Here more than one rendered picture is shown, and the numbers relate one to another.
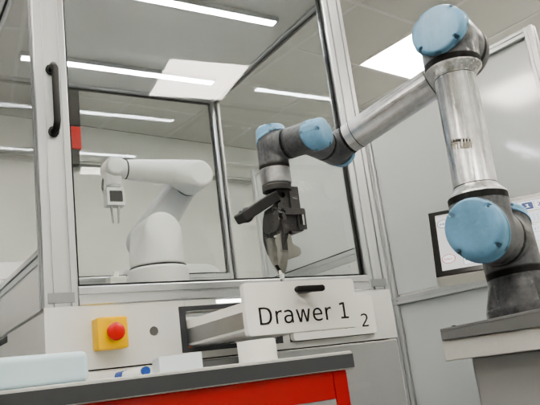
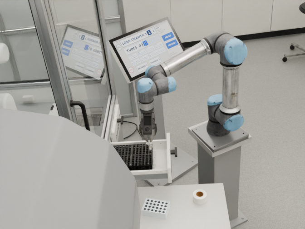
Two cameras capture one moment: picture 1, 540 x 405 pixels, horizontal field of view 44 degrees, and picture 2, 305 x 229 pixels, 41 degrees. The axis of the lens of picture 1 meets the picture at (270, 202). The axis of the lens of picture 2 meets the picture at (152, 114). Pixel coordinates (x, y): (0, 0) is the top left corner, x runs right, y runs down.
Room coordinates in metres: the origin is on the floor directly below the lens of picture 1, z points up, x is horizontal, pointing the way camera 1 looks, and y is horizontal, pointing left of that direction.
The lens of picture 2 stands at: (0.52, 1.31, 2.33)
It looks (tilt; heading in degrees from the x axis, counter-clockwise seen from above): 35 degrees down; 307
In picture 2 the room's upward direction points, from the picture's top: 6 degrees counter-clockwise
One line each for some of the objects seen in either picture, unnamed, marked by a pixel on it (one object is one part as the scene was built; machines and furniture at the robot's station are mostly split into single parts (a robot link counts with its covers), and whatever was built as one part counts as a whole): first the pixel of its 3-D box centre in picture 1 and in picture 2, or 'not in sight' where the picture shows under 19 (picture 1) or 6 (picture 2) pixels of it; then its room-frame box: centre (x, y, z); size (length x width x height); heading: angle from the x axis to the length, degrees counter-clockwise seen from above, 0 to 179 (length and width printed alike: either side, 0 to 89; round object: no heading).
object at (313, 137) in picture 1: (310, 139); (163, 84); (1.52, -0.12, 1.27); 0.11 x 0.11 x 0.08; 56
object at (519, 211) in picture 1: (504, 239); (218, 107); (1.40, -0.48, 0.95); 0.13 x 0.12 x 0.14; 146
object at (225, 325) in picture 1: (255, 323); (130, 160); (1.64, 0.07, 0.86); 0.40 x 0.26 x 0.06; 33
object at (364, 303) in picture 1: (333, 317); (116, 125); (1.90, -0.13, 0.87); 0.29 x 0.02 x 0.11; 123
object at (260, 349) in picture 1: (257, 351); (199, 196); (1.23, 0.06, 0.78); 0.07 x 0.07 x 0.04
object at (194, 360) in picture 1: (177, 366); (155, 208); (1.38, 0.23, 0.78); 0.12 x 0.08 x 0.04; 17
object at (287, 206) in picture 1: (281, 210); (147, 116); (1.57, -0.03, 1.12); 0.09 x 0.08 x 0.12; 123
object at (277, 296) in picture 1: (301, 306); (169, 156); (1.47, -0.04, 0.87); 0.29 x 0.02 x 0.11; 123
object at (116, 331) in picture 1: (115, 331); not in sight; (1.51, 0.38, 0.88); 0.04 x 0.03 x 0.04; 123
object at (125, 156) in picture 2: not in sight; (132, 159); (1.64, 0.07, 0.87); 0.22 x 0.18 x 0.06; 33
